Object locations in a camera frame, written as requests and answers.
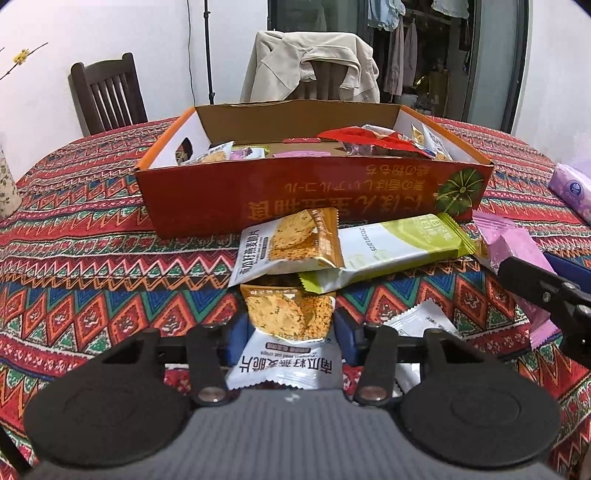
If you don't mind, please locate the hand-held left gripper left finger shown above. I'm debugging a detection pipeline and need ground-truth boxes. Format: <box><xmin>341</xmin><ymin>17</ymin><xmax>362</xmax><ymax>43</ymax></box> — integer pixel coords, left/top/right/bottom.
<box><xmin>92</xmin><ymin>316</ymin><xmax>250</xmax><ymax>408</ymax></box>

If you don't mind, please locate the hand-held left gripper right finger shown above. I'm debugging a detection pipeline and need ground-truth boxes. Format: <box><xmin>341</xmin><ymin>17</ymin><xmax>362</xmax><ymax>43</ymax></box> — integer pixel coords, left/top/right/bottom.
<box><xmin>333</xmin><ymin>308</ymin><xmax>491</xmax><ymax>408</ymax></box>

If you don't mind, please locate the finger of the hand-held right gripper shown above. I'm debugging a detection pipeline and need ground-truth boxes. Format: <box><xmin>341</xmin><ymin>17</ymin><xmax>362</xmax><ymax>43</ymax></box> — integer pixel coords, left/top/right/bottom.
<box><xmin>542</xmin><ymin>251</ymin><xmax>591</xmax><ymax>294</ymax></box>
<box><xmin>498</xmin><ymin>257</ymin><xmax>591</xmax><ymax>370</ymax></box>

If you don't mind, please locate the orange white cracker packet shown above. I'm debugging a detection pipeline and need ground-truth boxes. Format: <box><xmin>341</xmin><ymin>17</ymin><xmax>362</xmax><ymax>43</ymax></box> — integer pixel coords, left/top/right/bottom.
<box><xmin>178</xmin><ymin>142</ymin><xmax>234</xmax><ymax>166</ymax></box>
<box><xmin>225</xmin><ymin>284</ymin><xmax>345</xmax><ymax>392</ymax></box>
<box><xmin>228</xmin><ymin>208</ymin><xmax>345</xmax><ymax>289</ymax></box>

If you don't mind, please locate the large pink snack packet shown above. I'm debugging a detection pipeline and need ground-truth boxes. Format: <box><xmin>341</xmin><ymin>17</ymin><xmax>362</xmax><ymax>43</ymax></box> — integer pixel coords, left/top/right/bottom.
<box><xmin>473</xmin><ymin>211</ymin><xmax>561</xmax><ymax>349</ymax></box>

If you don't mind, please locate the green white long snack packet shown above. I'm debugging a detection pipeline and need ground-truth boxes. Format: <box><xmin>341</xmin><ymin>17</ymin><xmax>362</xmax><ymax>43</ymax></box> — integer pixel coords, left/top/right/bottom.
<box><xmin>298</xmin><ymin>213</ymin><xmax>477</xmax><ymax>296</ymax></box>

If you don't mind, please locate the orange cardboard box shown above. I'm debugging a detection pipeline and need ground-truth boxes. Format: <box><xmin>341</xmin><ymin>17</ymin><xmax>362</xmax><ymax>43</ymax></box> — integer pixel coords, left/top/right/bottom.
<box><xmin>134</xmin><ymin>100</ymin><xmax>495</xmax><ymax>239</ymax></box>

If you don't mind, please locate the purple tissue pack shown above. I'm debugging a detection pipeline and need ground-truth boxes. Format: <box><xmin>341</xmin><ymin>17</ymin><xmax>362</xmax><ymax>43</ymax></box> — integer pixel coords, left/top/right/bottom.
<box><xmin>549</xmin><ymin>164</ymin><xmax>591</xmax><ymax>222</ymax></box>

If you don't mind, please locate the dark brown snack packet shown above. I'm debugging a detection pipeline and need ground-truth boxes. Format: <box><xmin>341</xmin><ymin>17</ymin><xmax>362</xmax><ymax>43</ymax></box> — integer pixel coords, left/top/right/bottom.
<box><xmin>344</xmin><ymin>141</ymin><xmax>398</xmax><ymax>158</ymax></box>

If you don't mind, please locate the small purple snack packet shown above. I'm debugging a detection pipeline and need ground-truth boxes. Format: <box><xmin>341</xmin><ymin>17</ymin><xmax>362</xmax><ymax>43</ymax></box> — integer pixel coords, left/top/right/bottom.
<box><xmin>231</xmin><ymin>145</ymin><xmax>271</xmax><ymax>161</ymax></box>

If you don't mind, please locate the red snack packet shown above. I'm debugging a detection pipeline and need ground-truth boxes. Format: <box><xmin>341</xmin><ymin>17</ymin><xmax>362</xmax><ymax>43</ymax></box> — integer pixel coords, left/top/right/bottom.
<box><xmin>318</xmin><ymin>127</ymin><xmax>432</xmax><ymax>160</ymax></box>

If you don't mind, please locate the wooden chair under jacket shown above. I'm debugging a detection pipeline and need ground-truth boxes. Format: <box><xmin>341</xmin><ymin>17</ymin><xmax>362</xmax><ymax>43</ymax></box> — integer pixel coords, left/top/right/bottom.
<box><xmin>314</xmin><ymin>62</ymin><xmax>347</xmax><ymax>100</ymax></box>

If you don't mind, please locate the hanging beige coat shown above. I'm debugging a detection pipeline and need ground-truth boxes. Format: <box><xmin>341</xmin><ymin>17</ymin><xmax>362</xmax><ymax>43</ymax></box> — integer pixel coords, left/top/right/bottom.
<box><xmin>387</xmin><ymin>25</ymin><xmax>407</xmax><ymax>99</ymax></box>

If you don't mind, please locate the hanging mauve coat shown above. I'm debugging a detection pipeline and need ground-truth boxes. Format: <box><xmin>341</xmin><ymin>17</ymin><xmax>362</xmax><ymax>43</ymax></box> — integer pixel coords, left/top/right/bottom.
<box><xmin>404</xmin><ymin>21</ymin><xmax>419</xmax><ymax>88</ymax></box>

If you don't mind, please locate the dark wooden chair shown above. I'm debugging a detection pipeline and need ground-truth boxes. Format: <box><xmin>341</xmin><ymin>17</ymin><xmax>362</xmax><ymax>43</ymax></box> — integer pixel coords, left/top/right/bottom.
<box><xmin>70</xmin><ymin>52</ymin><xmax>148</xmax><ymax>137</ymax></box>

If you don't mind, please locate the floral ceramic vase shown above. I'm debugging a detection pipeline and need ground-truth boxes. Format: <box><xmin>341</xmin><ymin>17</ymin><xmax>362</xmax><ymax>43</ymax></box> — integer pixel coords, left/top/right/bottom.
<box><xmin>0</xmin><ymin>145</ymin><xmax>21</xmax><ymax>219</ymax></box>

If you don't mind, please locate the beige jacket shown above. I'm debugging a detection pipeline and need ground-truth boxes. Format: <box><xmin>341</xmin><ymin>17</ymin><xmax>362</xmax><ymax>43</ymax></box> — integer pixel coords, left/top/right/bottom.
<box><xmin>240</xmin><ymin>30</ymin><xmax>380</xmax><ymax>104</ymax></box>

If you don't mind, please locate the hanging pale blue garment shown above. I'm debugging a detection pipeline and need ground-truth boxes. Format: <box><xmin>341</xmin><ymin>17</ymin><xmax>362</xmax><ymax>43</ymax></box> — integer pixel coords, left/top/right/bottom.
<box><xmin>431</xmin><ymin>0</ymin><xmax>469</xmax><ymax>19</ymax></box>

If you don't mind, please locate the studio light on stand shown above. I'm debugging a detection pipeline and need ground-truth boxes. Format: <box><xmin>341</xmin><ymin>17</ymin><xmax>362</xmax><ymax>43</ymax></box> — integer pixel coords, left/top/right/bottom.
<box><xmin>203</xmin><ymin>0</ymin><xmax>216</xmax><ymax>106</ymax></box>

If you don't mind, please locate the hanging blue shirt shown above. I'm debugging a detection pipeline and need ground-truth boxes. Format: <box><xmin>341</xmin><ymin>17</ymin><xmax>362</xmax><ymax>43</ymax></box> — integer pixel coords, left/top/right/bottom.
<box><xmin>368</xmin><ymin>0</ymin><xmax>406</xmax><ymax>32</ymax></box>

